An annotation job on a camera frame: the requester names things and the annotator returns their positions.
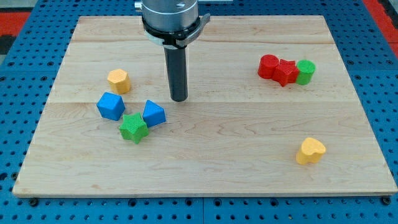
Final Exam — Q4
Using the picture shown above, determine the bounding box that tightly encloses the red star block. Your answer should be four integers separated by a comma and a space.
271, 59, 299, 86

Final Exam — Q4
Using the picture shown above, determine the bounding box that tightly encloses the yellow hexagon block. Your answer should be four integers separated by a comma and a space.
107, 68, 131, 95

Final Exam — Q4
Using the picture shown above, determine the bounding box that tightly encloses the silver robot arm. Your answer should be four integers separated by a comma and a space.
134, 0, 199, 32

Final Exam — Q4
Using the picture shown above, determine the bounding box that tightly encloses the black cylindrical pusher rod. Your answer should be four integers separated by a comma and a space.
164, 49, 188, 102

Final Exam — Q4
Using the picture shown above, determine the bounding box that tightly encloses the blue triangle block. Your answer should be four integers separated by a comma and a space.
142, 100, 166, 128

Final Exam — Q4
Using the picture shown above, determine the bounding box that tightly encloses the red cylinder block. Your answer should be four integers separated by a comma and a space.
257, 54, 279, 79

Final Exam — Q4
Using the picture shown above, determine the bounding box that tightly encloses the yellow heart block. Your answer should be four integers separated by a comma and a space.
295, 138, 326, 165

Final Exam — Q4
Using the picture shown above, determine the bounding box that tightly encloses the green star block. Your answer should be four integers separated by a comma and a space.
119, 113, 149, 144

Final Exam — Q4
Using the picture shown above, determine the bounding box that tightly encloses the green cylinder block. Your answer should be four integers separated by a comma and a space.
296, 60, 316, 85

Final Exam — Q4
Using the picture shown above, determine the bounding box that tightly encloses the blue cube block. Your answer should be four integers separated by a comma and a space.
96, 92, 125, 121

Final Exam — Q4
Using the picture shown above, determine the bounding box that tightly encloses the wooden board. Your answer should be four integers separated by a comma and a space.
13, 16, 397, 198

